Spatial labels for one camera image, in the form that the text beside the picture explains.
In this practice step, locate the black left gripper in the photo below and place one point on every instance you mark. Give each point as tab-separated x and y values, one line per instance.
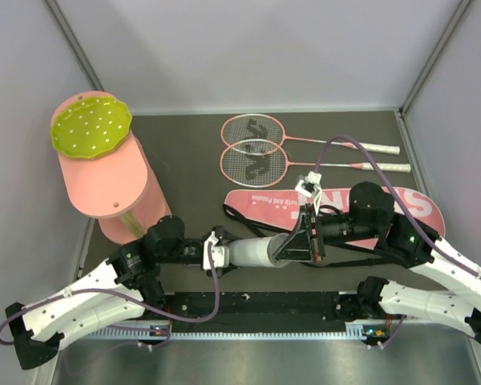
220	233

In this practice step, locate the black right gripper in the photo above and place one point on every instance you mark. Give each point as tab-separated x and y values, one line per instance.
304	245

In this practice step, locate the white shuttlecock tube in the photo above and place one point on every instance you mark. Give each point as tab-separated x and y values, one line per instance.
256	252

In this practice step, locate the pink sport racket bag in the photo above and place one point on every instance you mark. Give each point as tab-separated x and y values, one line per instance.
280	208

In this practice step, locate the pink racket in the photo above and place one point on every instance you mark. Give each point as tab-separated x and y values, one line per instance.
259	126
256	163

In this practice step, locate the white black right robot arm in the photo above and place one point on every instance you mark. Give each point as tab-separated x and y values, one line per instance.
400	240

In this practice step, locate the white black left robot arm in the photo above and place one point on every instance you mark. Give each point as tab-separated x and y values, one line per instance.
125	285

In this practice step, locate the pink tiered shelf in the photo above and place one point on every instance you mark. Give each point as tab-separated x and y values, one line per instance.
119	190

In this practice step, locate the green dotted scalloped plate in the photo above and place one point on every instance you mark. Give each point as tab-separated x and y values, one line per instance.
91	127

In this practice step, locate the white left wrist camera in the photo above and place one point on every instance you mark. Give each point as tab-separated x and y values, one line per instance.
215	254

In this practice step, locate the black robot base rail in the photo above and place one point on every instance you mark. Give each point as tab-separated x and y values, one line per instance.
282	312

